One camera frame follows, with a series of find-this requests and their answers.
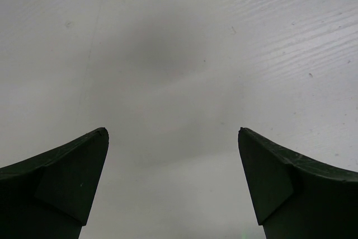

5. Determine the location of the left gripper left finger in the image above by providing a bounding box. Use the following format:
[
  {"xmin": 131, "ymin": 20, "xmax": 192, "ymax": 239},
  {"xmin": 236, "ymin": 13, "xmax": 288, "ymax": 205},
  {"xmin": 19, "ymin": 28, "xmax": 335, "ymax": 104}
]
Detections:
[{"xmin": 1, "ymin": 127, "xmax": 109, "ymax": 238}]

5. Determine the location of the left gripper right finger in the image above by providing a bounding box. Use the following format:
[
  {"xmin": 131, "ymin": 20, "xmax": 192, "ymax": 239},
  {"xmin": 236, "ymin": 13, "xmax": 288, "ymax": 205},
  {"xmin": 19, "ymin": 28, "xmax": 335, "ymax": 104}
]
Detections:
[{"xmin": 238, "ymin": 128, "xmax": 357, "ymax": 238}]

